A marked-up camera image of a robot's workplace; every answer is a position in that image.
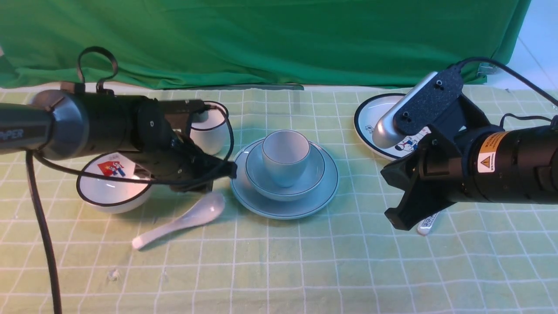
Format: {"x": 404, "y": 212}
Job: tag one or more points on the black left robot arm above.
{"x": 60, "y": 125}

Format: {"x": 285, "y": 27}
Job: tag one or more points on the white cup black rim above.
{"x": 209, "y": 130}

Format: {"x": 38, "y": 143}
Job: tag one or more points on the plain white cup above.
{"x": 285, "y": 154}

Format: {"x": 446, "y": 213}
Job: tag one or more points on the green backdrop cloth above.
{"x": 168, "y": 44}

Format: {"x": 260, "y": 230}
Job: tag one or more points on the white plate with cartoon figures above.
{"x": 367, "y": 116}

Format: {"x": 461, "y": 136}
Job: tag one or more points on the white bowl with flag picture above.
{"x": 112, "y": 196}

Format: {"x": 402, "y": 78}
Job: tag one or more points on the plain white ceramic spoon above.
{"x": 206, "y": 210}

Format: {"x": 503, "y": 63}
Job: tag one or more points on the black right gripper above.
{"x": 439, "y": 172}

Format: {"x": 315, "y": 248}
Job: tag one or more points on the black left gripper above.
{"x": 165, "y": 151}

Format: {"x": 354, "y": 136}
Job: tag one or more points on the plain white bowl thin rim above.
{"x": 262, "y": 182}

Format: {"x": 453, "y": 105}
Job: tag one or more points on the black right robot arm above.
{"x": 517, "y": 166}

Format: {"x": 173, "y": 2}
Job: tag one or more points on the metal clip on backdrop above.
{"x": 486, "y": 68}

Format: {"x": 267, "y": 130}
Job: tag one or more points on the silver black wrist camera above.
{"x": 421, "y": 106}

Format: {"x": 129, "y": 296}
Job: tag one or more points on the plain white plate thin rim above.
{"x": 261, "y": 205}

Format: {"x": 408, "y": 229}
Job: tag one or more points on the light green checkered tablecloth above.
{"x": 345, "y": 259}

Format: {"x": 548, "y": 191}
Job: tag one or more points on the white spoon with printed handle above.
{"x": 425, "y": 226}

